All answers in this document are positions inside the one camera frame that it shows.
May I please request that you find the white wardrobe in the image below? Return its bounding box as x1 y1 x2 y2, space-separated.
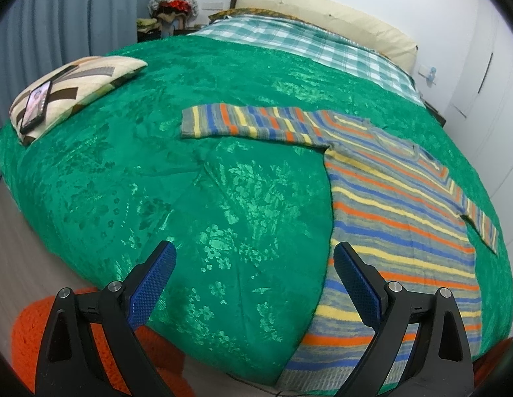
444 0 513 199

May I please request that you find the dark nightstand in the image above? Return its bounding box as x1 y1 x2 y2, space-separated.
424 99 447 129

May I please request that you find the striped knit t-shirt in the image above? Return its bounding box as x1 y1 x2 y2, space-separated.
181 105 500 391

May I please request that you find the yellow patterned dark cloth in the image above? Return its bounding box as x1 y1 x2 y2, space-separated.
209 7 300 22

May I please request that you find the grey-blue curtain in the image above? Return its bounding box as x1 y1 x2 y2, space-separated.
0 0 180 174

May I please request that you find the pile of clothes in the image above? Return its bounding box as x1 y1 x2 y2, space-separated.
136 0 204 42

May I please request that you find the orange rug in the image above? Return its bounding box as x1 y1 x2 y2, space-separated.
10 287 513 397

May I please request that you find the cream pillow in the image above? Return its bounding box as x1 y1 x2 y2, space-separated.
234 0 418 71

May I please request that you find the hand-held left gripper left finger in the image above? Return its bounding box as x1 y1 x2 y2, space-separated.
35 240 177 397

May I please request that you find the green floral blanket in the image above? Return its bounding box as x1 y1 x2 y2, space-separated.
0 35 513 389

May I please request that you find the blue wall holder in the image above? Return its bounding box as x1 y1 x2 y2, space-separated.
419 65 439 86

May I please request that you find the geometric patterned cushion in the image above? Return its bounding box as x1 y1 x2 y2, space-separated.
9 55 148 146

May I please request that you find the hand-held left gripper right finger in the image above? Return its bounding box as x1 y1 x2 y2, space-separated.
334 242 475 397

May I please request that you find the green checkered bed sheet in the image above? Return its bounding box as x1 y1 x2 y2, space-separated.
188 16 424 106

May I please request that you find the black smartphone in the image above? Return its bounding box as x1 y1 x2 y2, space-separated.
20 80 53 132

